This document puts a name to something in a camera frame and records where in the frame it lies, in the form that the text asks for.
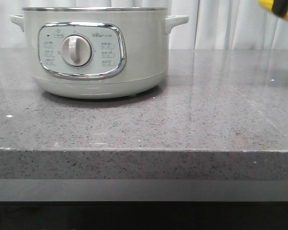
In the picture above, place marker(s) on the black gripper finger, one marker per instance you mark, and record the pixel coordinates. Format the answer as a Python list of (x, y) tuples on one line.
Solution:
[(280, 7)]

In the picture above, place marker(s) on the white pleated curtain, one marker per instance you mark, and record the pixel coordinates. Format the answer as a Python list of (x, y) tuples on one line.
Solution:
[(213, 24)]

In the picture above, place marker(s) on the pale green electric pot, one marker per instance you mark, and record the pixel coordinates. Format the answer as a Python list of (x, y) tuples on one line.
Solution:
[(97, 52)]

